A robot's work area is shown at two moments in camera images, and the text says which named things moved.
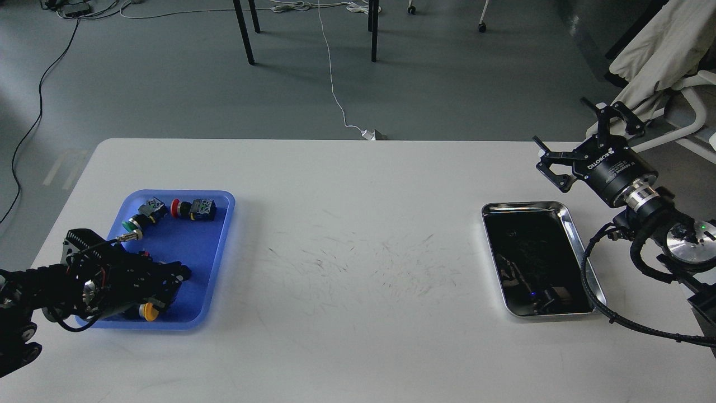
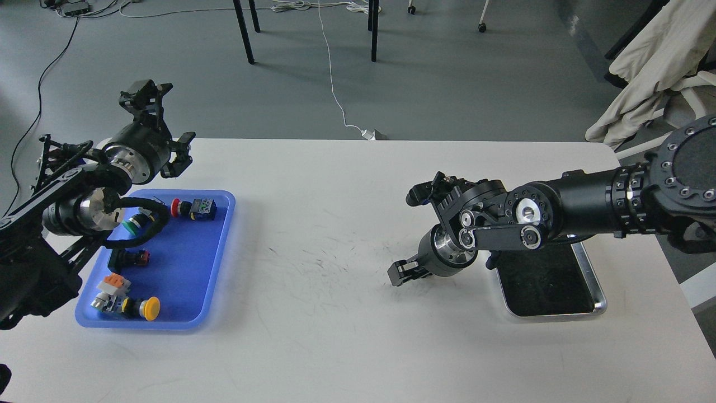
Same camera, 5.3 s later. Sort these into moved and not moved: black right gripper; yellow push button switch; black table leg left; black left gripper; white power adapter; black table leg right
Moved: black left gripper; black right gripper
Not moved: white power adapter; black table leg left; black table leg right; yellow push button switch
